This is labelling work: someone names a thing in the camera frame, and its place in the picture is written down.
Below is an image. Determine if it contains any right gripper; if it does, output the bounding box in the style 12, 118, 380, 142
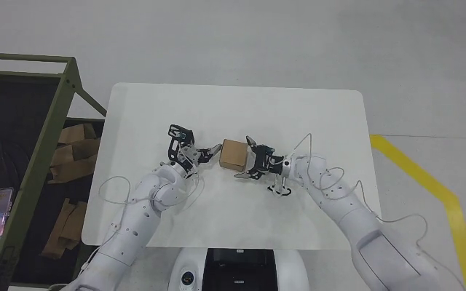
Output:
233, 135, 291, 180

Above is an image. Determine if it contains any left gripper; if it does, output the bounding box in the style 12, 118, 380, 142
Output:
173, 143, 223, 179

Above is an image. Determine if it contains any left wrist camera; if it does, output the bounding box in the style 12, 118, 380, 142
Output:
167, 124, 196, 162

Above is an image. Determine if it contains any flat brown cardboard piece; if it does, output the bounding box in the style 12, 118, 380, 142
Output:
58, 123, 98, 145
47, 137, 102, 185
40, 197, 89, 260

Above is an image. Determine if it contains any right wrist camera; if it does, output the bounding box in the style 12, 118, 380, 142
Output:
266, 173, 293, 198

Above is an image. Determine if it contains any green metal cart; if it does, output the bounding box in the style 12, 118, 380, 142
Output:
0, 52, 108, 291

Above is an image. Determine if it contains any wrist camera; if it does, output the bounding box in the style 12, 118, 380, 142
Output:
167, 124, 196, 162
266, 173, 293, 198

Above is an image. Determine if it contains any small brown carton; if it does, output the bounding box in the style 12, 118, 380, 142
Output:
218, 138, 250, 173

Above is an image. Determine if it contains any robot body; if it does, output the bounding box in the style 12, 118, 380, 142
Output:
167, 247, 311, 291

